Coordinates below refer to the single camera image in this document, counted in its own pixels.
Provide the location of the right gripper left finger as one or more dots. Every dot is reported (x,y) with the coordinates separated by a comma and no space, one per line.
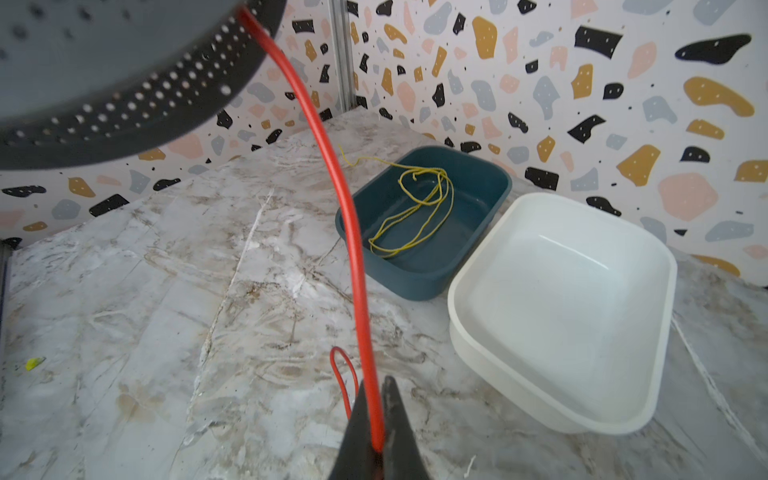
(356,456)

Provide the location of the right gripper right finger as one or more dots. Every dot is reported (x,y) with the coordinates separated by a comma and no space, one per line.
(401,458)

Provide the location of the grey cable spool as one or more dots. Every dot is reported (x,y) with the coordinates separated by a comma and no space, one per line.
(85,82)

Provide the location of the white plastic bin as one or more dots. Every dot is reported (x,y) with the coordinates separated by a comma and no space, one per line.
(566,311)

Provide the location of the teal plastic bin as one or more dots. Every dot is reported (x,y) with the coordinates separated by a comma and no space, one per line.
(422,215)

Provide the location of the yellow scrap on table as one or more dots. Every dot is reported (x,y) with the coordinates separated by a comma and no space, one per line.
(33,363)

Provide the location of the left frame post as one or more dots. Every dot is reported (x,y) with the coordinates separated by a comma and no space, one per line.
(342,43)

